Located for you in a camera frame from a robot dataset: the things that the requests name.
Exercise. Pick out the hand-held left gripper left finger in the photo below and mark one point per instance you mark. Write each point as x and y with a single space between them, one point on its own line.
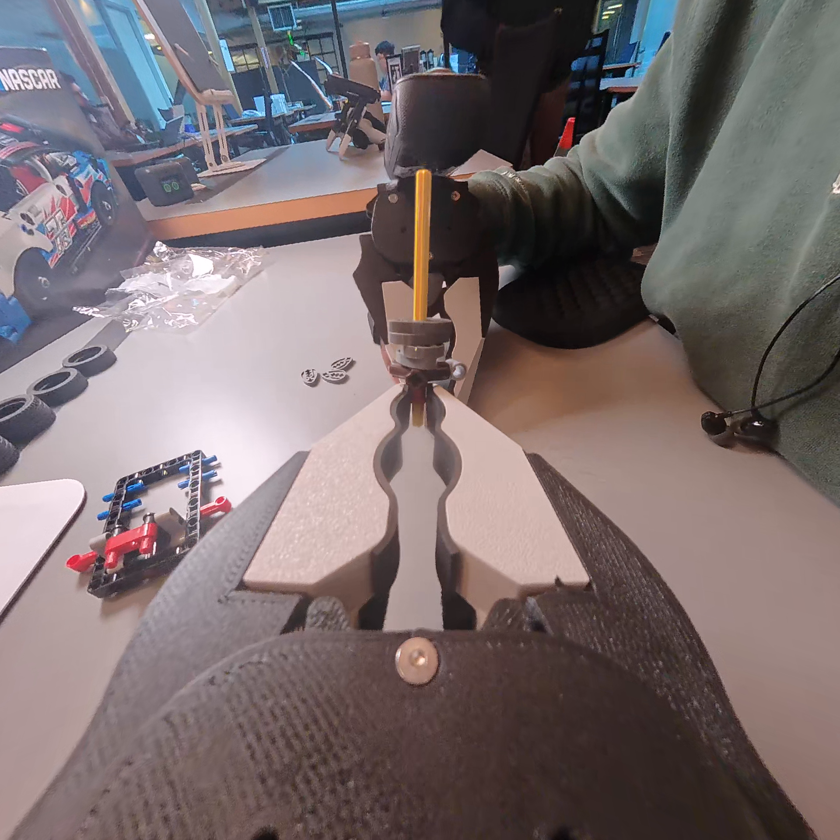
321 518

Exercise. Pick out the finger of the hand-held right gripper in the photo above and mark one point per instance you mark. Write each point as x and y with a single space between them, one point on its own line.
469 328
397 302

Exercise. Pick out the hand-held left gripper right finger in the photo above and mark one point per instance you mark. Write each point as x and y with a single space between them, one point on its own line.
512 518

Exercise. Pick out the yellow lego axle assembly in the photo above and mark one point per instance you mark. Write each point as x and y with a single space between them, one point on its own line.
422 262

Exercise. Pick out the cluster of grey lego discs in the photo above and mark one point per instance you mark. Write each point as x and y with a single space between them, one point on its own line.
333 375

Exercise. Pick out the person's right forearm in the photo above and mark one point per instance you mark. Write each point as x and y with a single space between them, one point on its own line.
577 184

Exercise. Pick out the black lego set box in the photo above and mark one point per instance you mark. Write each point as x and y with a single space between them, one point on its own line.
59 197

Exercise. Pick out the dark background equipment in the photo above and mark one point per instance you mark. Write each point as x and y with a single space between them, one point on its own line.
354 111

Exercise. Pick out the orange traffic cone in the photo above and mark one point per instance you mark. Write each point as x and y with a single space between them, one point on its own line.
565 141

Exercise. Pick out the black office chair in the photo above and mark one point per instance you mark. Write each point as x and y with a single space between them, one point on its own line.
590 79

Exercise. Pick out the orange edged table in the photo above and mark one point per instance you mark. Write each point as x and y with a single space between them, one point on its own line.
275 190

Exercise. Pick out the clear plastic bag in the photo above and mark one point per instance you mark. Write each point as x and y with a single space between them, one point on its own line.
170 289

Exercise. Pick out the wooden easel stand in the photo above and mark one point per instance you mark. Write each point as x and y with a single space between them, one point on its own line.
213 118

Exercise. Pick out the black equipment case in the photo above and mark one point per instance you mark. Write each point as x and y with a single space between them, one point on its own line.
167 182

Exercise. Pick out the white book stand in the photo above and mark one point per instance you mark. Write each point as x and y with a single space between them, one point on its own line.
29 531

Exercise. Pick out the person's green sweatshirt torso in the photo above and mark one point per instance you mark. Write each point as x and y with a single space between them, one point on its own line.
754 229

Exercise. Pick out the black lego frame assembly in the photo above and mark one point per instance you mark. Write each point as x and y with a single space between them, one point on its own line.
190 492

